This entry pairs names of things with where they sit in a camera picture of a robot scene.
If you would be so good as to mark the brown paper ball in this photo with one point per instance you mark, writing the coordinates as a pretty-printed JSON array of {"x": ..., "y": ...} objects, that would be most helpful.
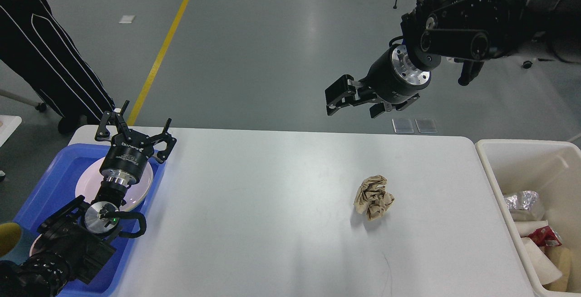
[{"x": 372, "y": 198}]

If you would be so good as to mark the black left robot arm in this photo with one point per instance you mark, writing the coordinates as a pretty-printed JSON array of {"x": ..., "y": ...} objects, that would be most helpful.
[{"x": 75, "y": 242}]

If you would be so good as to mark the right floor plate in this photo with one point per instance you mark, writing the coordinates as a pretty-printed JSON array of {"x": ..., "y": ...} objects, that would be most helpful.
[{"x": 426, "y": 126}]

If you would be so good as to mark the white paper cup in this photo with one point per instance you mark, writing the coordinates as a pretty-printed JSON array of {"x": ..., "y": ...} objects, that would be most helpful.
[
  {"x": 526, "y": 228},
  {"x": 545, "y": 270}
]

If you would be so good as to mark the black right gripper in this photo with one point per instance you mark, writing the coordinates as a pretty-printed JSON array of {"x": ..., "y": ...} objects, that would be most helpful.
[{"x": 393, "y": 78}]

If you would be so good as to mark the red foil wrapper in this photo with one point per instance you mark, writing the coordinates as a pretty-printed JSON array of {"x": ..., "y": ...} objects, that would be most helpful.
[{"x": 545, "y": 237}]

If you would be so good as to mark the white plastic bin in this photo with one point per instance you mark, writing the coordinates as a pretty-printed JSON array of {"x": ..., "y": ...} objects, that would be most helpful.
[{"x": 553, "y": 170}]

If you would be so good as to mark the large brown paper bag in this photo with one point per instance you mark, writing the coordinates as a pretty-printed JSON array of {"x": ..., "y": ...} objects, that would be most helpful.
[{"x": 561, "y": 257}]

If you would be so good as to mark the white side table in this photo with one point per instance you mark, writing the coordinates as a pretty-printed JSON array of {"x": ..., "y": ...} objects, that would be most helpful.
[{"x": 8, "y": 126}]

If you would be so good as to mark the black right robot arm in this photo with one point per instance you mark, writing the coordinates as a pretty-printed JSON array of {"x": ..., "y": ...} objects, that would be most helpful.
[{"x": 466, "y": 31}]

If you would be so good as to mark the person in black tracksuit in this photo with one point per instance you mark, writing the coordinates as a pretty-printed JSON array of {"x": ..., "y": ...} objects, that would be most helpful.
[{"x": 37, "y": 48}]

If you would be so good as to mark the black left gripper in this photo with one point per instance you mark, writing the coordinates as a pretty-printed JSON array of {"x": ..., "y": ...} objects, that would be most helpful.
[{"x": 126, "y": 159}]

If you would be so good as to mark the pink plate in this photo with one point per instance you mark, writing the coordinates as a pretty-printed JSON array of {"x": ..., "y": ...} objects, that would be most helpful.
[{"x": 89, "y": 183}]

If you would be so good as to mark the floor plate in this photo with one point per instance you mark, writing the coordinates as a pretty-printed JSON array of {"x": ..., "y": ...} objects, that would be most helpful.
[
  {"x": 426, "y": 126},
  {"x": 403, "y": 126}
]

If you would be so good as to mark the left floor plate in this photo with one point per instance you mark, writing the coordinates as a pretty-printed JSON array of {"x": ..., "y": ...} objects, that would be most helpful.
[{"x": 403, "y": 126}]

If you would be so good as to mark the white office chair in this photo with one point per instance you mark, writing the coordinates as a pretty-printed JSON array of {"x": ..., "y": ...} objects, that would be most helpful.
[{"x": 526, "y": 58}]

